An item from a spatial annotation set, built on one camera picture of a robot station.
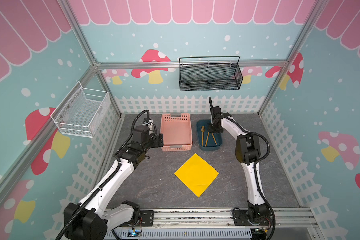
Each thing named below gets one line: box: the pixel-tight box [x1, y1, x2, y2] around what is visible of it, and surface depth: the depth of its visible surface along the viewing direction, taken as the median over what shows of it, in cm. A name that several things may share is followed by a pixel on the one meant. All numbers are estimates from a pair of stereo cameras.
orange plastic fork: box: [201, 125, 205, 147], surface depth 111 cm
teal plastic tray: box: [196, 119, 223, 151], surface depth 105 cm
